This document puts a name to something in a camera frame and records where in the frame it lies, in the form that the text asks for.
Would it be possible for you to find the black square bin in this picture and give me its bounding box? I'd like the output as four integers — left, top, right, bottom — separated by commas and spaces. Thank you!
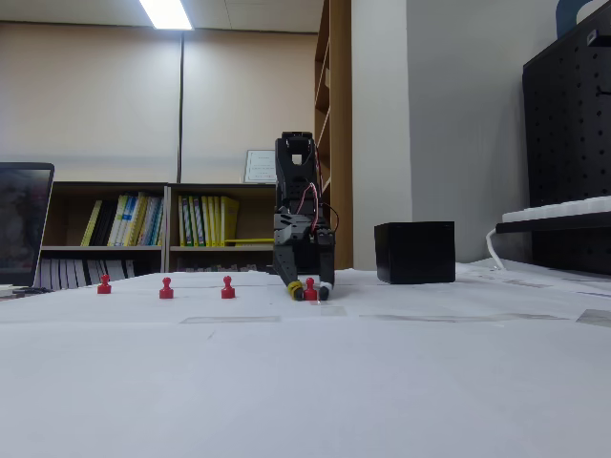
373, 220, 456, 286

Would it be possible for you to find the red white servo cable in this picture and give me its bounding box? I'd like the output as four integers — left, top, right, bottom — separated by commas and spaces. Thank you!
295, 182, 341, 236

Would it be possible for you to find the white power strip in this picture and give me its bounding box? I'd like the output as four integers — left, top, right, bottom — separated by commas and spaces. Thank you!
500, 194, 611, 224

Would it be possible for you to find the dark blue rounded object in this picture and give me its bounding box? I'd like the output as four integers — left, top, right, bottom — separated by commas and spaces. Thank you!
556, 0, 593, 39

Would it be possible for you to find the blue white spine book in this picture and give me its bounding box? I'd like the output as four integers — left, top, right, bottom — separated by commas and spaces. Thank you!
136, 195, 154, 248

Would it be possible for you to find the white paper table cover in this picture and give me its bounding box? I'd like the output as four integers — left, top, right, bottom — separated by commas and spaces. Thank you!
0, 269, 611, 458

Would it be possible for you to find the low wooden bookshelf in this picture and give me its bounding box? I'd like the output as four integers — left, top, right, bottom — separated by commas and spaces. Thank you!
40, 180, 171, 291
164, 182, 278, 274

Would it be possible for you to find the plain yellow binder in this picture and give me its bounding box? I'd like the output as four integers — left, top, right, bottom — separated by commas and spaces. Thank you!
200, 195, 212, 248
209, 195, 223, 248

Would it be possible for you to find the black binder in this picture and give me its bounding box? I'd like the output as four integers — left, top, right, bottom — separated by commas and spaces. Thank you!
90, 199, 119, 248

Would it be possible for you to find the white power cable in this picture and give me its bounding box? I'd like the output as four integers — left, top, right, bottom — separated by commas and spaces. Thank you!
485, 227, 507, 271

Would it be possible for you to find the white yellow spine book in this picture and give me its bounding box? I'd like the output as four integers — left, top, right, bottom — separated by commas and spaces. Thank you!
107, 194, 130, 248

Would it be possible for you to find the tall wooden shelf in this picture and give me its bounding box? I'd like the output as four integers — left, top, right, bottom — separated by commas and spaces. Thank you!
313, 0, 354, 271

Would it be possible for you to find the wide yellow binder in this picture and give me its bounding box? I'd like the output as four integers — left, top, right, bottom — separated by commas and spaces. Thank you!
220, 195, 242, 248

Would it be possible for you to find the pale green spine book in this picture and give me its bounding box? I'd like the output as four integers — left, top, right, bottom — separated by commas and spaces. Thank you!
147, 196, 166, 248

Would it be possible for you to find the framed white notice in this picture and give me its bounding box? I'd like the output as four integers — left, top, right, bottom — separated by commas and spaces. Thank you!
244, 149, 277, 185

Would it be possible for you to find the yellow binder white label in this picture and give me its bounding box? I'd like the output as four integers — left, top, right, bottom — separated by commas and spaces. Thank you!
189, 195, 202, 248
178, 195, 192, 248

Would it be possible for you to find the laptop with dark screen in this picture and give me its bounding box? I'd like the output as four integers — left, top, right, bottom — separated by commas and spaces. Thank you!
0, 161, 56, 289

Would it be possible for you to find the slim yellow book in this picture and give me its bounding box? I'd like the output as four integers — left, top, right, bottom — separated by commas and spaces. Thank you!
79, 198, 104, 248

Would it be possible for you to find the black pegboard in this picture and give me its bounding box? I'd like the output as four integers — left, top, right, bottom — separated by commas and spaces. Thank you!
521, 4, 611, 277

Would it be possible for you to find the ceiling light panel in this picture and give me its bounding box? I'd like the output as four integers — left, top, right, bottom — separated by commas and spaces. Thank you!
137, 0, 195, 31

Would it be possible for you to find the black vertical wall conduit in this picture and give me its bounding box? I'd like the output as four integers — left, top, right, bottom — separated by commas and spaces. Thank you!
178, 30, 186, 185

